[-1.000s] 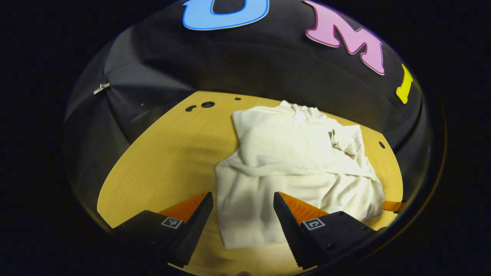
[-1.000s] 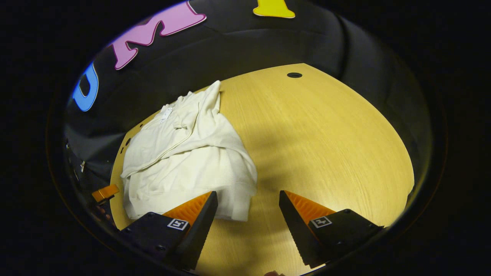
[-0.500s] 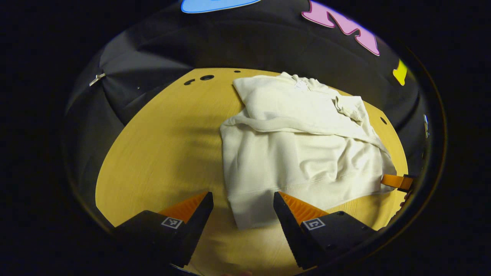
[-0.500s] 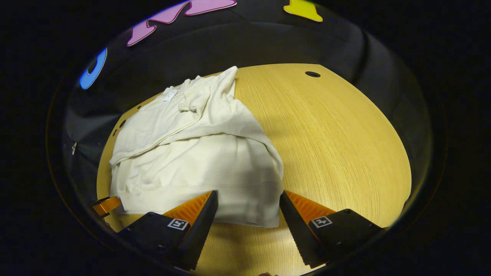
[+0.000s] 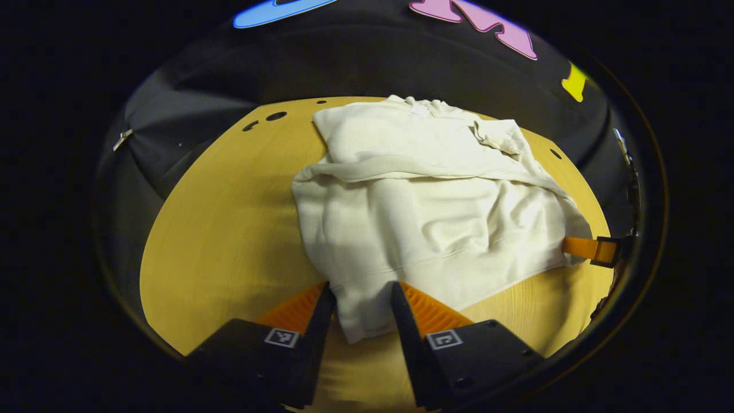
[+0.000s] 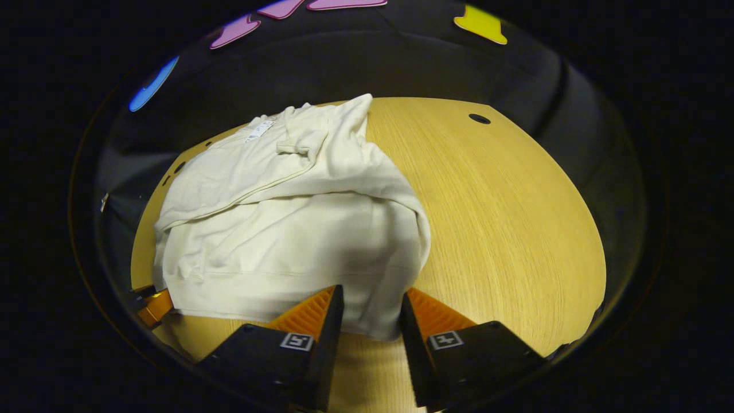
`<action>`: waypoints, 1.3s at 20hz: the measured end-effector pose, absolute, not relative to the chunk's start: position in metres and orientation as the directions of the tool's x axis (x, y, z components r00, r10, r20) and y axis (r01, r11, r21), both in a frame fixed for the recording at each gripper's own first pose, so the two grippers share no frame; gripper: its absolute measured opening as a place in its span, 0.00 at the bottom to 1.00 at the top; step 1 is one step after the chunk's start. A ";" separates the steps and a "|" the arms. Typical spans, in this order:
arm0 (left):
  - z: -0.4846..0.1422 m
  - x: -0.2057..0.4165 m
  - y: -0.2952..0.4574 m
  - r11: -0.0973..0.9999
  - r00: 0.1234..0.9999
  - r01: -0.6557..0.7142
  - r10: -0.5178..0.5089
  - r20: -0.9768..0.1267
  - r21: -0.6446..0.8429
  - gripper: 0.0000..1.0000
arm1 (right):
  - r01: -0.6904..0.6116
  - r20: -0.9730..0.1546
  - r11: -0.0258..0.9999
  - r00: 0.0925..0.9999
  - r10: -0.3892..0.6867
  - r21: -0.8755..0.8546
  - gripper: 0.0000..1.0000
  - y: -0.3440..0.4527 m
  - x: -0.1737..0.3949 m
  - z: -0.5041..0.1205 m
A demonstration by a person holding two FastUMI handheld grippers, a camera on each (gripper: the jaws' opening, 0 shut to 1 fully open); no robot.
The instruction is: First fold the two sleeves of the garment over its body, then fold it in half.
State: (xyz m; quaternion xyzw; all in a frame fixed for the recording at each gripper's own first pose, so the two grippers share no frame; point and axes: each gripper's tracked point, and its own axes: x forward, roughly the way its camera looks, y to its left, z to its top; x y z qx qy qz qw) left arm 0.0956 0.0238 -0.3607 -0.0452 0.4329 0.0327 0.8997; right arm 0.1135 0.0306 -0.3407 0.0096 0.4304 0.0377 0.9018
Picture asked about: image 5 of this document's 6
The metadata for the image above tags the black backdrop cloth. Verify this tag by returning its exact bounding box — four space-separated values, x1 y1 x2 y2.
95 0 637 287

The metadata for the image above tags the white long-sleeved garment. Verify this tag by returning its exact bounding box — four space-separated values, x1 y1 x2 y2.
291 95 594 345

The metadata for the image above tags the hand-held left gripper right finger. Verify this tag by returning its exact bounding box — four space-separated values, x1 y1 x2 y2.
391 281 545 411

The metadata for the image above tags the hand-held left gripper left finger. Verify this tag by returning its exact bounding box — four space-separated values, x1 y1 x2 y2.
186 281 337 409

